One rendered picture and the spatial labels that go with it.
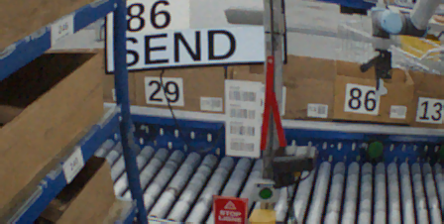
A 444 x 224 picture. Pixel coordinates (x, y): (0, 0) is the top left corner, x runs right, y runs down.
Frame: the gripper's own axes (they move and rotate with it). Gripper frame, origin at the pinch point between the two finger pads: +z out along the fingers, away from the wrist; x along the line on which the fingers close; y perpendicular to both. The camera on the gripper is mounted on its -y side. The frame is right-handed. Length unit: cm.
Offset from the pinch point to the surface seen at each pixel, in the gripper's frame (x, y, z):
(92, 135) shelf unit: -119, -53, -9
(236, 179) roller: -19, -51, 30
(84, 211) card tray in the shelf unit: -120, -56, 6
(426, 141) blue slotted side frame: -3.4, 29.5, 15.7
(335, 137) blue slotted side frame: -3.5, -16.9, 15.5
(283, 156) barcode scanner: -66, -30, 6
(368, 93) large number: -0.6, -3.8, -1.7
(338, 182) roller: -17.9, -12.8, 29.5
